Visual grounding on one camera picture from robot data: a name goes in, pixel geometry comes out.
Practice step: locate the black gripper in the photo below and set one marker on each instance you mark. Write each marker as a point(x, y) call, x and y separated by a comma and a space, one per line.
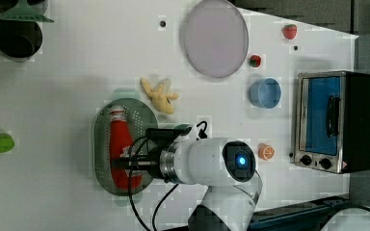
point(149, 162)

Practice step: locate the red plush ketchup bottle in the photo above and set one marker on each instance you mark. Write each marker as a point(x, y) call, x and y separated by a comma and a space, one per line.
point(120, 140)

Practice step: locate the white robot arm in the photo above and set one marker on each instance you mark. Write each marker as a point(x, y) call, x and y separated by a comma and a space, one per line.
point(226, 167)

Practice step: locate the green metal strainer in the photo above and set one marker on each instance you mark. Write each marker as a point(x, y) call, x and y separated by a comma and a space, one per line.
point(139, 118)

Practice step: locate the yellow plush banana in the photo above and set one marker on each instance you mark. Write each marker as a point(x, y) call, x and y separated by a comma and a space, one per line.
point(160, 96)

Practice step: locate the green plush lime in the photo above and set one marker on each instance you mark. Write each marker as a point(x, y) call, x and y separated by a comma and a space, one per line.
point(6, 143)

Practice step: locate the orange slice toy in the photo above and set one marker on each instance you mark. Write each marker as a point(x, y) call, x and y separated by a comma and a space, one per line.
point(266, 152)

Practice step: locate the grey round plate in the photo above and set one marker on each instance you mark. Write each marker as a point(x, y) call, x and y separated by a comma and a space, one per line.
point(216, 38)

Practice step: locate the blue round bowl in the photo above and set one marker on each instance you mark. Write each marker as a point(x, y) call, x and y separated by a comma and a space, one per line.
point(265, 93)

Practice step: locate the small red plush strawberry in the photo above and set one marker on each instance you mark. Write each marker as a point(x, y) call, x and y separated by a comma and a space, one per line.
point(255, 61)

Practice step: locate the green spatula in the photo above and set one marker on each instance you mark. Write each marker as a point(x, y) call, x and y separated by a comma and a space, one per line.
point(22, 11)

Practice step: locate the large red plush strawberry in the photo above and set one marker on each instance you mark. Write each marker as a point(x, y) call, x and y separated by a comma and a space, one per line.
point(290, 31)

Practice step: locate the silver black toaster oven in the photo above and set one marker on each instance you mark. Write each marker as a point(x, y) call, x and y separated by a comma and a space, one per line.
point(332, 131)

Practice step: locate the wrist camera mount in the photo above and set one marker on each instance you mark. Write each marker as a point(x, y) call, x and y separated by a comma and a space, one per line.
point(163, 137)

